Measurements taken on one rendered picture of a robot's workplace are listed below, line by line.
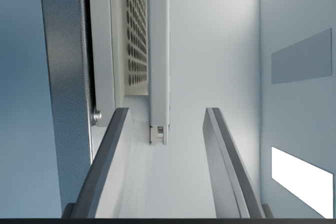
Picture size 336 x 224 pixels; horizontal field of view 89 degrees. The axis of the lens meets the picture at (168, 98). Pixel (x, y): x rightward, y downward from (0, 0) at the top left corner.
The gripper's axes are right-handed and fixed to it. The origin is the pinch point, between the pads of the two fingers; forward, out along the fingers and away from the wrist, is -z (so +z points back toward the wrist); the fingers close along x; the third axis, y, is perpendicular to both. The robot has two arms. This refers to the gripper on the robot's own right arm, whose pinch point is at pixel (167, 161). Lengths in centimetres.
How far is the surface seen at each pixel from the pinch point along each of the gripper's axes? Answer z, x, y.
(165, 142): -37, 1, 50
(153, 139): -37, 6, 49
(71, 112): -6.4, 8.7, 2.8
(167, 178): -163, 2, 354
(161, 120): -6.7, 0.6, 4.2
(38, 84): -97, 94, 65
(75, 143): -4.8, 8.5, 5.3
